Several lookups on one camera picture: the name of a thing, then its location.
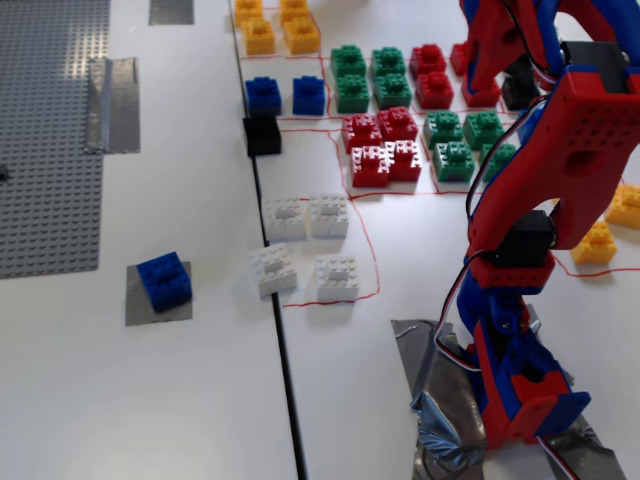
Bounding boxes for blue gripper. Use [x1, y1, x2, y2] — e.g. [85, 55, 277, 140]
[458, 0, 532, 95]

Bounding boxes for red and blue robot base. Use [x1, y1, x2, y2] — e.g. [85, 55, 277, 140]
[467, 324, 593, 450]

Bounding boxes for black brick block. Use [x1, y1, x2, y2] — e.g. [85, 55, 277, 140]
[504, 52, 536, 79]
[501, 74, 541, 112]
[242, 114, 283, 158]

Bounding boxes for green brick block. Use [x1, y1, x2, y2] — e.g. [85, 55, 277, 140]
[462, 111, 507, 152]
[335, 74, 373, 115]
[370, 46, 407, 80]
[373, 72, 414, 112]
[330, 44, 369, 80]
[422, 111, 465, 151]
[478, 143, 518, 184]
[431, 141, 476, 184]

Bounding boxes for yellow brick block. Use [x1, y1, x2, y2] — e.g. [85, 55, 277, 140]
[282, 16, 321, 56]
[241, 17, 277, 56]
[603, 183, 640, 231]
[278, 0, 311, 26]
[233, 0, 265, 28]
[569, 220, 618, 266]

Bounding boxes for white brick block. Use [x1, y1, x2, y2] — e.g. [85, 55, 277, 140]
[315, 255, 360, 304]
[262, 196, 307, 242]
[248, 242, 299, 299]
[309, 193, 351, 239]

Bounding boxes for square grey tape marker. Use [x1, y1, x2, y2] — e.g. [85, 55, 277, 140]
[124, 261, 194, 328]

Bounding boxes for grey studded baseplate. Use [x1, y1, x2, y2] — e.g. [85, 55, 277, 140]
[0, 0, 112, 280]

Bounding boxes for looped servo cable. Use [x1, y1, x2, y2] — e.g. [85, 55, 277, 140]
[432, 252, 482, 372]

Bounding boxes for short grey duct tape piece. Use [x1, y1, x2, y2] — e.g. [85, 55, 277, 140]
[148, 0, 196, 27]

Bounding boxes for crumpled silver duct tape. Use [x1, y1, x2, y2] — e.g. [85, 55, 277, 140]
[390, 303, 544, 480]

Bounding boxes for long silver duct tape strip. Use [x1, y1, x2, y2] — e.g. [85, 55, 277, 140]
[84, 56, 142, 155]

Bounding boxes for servo cable at base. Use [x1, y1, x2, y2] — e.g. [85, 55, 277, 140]
[535, 433, 576, 480]

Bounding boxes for silver duct tape with cable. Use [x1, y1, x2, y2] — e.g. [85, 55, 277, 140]
[542, 414, 627, 480]

